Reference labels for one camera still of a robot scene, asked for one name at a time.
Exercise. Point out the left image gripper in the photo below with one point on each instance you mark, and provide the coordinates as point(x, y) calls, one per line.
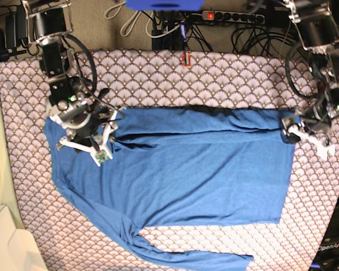
point(89, 128)

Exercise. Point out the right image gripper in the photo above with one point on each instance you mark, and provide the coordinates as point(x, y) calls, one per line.
point(301, 126)

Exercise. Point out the blue long-sleeve T-shirt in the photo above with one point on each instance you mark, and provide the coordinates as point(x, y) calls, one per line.
point(180, 167)

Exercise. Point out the fan-patterned tablecloth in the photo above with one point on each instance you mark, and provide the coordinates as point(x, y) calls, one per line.
point(67, 240)

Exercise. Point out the orange black table clamp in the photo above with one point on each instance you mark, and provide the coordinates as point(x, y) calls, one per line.
point(186, 59)

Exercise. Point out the black power adapter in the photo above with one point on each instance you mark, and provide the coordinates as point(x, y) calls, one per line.
point(15, 27)

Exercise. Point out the white power strip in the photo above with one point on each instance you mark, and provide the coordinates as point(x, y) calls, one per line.
point(232, 17)

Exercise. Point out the blue box overhead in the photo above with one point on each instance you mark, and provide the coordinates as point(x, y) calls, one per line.
point(165, 5)

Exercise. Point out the white plastic bin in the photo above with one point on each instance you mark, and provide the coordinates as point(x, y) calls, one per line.
point(18, 249)

